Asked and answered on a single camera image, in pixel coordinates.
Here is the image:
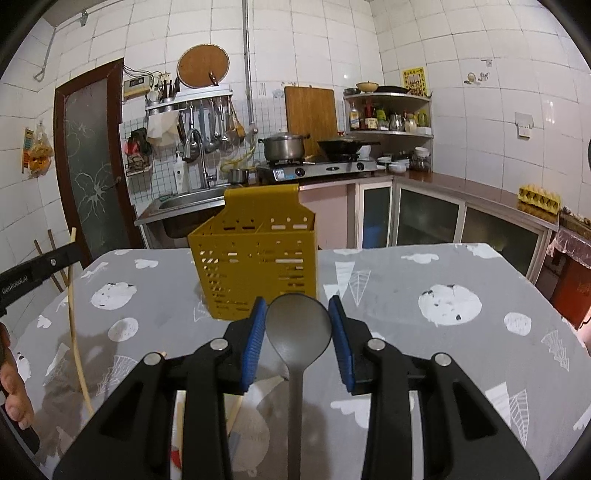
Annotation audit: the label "long wooden chopstick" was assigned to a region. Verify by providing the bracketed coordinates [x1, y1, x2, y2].
[67, 227, 96, 416]

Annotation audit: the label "grey metal spoon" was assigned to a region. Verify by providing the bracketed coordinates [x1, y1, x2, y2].
[266, 293, 332, 479]

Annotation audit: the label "steel kitchen sink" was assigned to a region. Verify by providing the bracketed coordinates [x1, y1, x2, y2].
[135, 185, 229, 239]

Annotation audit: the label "kitchen counter cabinets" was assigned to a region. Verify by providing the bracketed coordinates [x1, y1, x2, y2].
[300, 172, 559, 282]

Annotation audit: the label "left hand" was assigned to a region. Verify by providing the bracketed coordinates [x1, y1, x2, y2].
[1, 324, 34, 430]

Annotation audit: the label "grey patterned tablecloth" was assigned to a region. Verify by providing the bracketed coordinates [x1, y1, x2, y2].
[12, 244, 590, 478]

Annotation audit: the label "hanging snack bags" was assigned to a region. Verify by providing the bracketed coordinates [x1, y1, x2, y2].
[21, 121, 54, 178]

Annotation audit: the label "dark framed glass door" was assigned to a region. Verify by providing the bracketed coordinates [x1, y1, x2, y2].
[53, 59, 144, 267]

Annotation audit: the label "white soap bottle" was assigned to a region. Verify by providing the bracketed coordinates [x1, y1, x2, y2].
[174, 153, 189, 195]

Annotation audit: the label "yellow perforated utensil holder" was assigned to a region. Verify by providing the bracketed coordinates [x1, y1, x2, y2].
[187, 184, 318, 321]

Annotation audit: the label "small steel saucepan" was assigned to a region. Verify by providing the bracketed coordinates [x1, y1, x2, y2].
[228, 168, 249, 185]

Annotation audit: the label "yellow egg tray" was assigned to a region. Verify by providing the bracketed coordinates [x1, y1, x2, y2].
[517, 184, 562, 215]

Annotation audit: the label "round wooden cutting board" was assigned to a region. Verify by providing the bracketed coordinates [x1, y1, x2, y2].
[177, 44, 229, 89]

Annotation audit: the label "steel gas stove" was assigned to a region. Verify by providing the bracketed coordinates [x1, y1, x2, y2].
[256, 156, 378, 184]

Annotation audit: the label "steel cooking pot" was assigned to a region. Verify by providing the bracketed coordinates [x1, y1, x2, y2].
[259, 132, 310, 162]

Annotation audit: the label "black wok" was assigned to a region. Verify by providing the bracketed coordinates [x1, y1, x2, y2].
[318, 137, 380, 162]

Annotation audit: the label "rectangular wooden cutting board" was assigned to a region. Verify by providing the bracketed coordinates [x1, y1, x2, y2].
[284, 86, 338, 157]

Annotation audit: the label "wire wall basket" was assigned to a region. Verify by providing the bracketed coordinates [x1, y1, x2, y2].
[123, 127, 152, 177]

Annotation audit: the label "wall utensil rack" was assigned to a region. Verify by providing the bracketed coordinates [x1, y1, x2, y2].
[145, 85, 233, 116]

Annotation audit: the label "white wall socket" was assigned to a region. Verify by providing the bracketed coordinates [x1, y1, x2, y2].
[515, 112, 535, 140]

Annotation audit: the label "corner wall shelf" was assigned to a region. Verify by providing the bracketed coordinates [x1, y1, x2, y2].
[344, 91, 434, 139]

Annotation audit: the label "yellow wall poster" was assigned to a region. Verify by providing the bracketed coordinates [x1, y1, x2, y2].
[402, 67, 429, 97]

